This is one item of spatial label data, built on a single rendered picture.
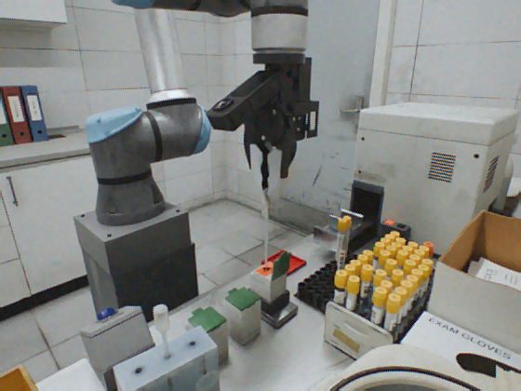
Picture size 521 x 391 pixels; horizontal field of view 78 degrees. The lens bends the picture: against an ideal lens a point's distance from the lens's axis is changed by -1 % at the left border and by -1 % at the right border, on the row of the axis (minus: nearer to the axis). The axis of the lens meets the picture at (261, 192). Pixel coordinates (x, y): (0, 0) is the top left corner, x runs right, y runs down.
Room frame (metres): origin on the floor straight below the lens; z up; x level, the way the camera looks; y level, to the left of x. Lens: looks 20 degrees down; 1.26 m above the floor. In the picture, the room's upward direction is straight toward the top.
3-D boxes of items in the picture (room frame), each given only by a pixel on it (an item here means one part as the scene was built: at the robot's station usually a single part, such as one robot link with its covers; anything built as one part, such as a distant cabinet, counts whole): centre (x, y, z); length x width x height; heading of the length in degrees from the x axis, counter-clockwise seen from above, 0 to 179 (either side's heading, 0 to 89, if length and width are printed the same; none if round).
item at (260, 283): (0.46, -0.01, 0.92); 0.05 x 0.04 x 0.06; 46
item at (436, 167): (0.78, -0.41, 1.03); 0.31 x 0.27 x 0.30; 135
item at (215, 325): (0.36, 0.08, 0.91); 0.05 x 0.04 x 0.07; 45
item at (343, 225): (0.52, -0.15, 0.93); 0.17 x 0.09 x 0.11; 135
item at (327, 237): (0.71, -0.21, 0.92); 0.21 x 0.07 x 0.05; 135
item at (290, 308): (0.46, -0.01, 0.89); 0.09 x 0.05 x 0.04; 46
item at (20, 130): (1.92, 1.44, 1.03); 0.26 x 0.08 x 0.31; 44
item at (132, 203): (0.70, 0.30, 1.00); 0.15 x 0.15 x 0.10
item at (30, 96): (1.98, 1.37, 1.03); 0.26 x 0.08 x 0.31; 44
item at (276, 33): (0.48, -0.02, 1.30); 0.08 x 0.08 x 0.05
